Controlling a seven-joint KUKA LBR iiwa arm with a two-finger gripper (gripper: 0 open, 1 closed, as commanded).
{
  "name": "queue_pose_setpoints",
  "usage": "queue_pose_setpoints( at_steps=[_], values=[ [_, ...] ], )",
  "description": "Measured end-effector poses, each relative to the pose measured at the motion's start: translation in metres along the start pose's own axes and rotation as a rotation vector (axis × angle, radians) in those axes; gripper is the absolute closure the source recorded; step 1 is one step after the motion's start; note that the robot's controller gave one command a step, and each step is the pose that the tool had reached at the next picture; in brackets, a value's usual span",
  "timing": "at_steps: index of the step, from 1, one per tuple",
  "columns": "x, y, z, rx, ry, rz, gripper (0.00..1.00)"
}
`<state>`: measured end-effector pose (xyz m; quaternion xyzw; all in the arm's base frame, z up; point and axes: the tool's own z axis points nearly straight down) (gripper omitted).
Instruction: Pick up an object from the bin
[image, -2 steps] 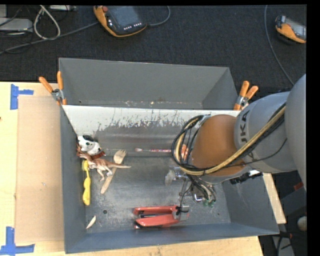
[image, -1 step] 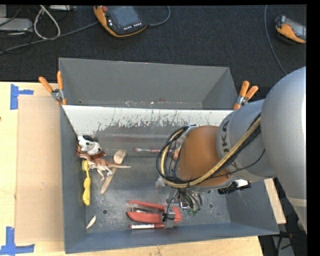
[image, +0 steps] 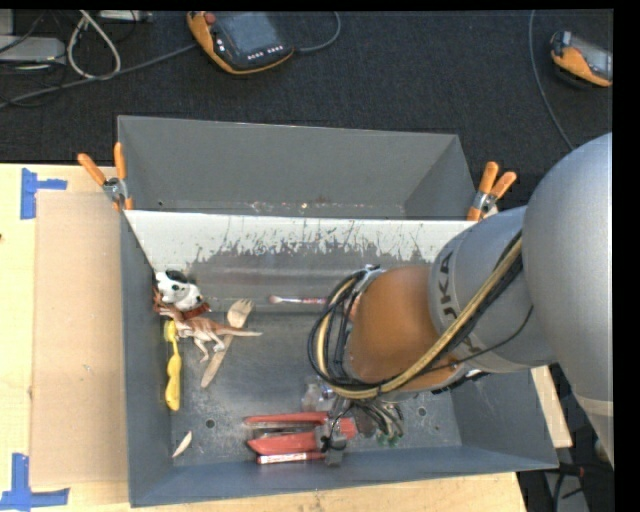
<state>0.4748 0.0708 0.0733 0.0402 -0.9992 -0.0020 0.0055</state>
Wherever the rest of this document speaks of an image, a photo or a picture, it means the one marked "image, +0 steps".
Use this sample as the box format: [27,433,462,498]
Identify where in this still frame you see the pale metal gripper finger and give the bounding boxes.
[324,433,349,467]
[315,415,346,437]

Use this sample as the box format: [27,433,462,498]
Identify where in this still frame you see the clear glass thing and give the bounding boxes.
[301,375,337,412]

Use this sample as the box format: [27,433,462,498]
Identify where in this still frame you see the red marker pen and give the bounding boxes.
[255,450,327,466]

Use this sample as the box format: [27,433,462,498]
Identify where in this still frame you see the grey metal bin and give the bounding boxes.
[117,115,560,509]

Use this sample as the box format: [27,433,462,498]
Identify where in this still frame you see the pink-tipped thin brush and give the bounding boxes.
[268,294,329,308]

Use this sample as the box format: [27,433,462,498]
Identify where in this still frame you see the pale wooden fork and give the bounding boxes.
[200,298,257,390]

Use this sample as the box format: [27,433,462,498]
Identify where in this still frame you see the small pale wood sliver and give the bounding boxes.
[171,430,194,459]

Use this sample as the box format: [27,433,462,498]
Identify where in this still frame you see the brown toy dinosaur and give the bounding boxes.
[152,293,264,364]

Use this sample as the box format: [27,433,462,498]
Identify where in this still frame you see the yellow plastic toy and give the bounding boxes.
[163,319,184,413]

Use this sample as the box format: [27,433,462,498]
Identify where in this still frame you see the black and white toy dog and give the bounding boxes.
[153,269,211,322]

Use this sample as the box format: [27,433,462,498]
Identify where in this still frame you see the brown cardboard board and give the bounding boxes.
[28,191,132,492]

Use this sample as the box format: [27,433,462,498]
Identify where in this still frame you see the red-handled pliers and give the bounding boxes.
[243,411,359,456]

